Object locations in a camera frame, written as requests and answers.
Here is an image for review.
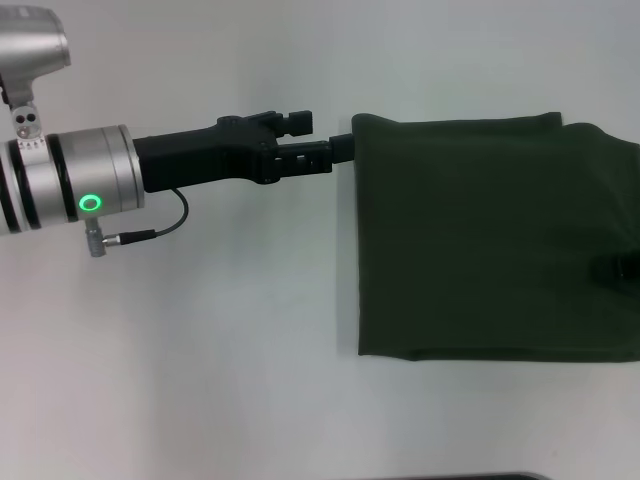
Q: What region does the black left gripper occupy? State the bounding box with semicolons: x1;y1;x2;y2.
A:
133;109;355;194

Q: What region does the dark green FREE! t-shirt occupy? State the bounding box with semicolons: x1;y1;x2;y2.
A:
349;110;640;363

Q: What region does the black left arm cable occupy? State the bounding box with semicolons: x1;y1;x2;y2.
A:
102;188;189;249

